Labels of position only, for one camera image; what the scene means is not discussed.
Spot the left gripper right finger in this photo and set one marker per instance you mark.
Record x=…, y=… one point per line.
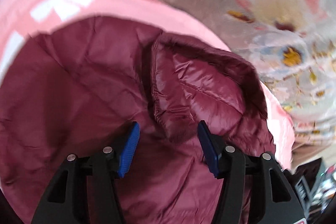
x=254, y=187

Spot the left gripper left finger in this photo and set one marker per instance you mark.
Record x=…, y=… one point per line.
x=83, y=188

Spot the maroon quilted down jacket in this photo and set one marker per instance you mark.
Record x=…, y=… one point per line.
x=77, y=89

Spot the grey floral duvet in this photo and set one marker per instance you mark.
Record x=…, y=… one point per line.
x=291, y=43

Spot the pink fleece blanket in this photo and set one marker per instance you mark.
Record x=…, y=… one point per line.
x=21, y=19

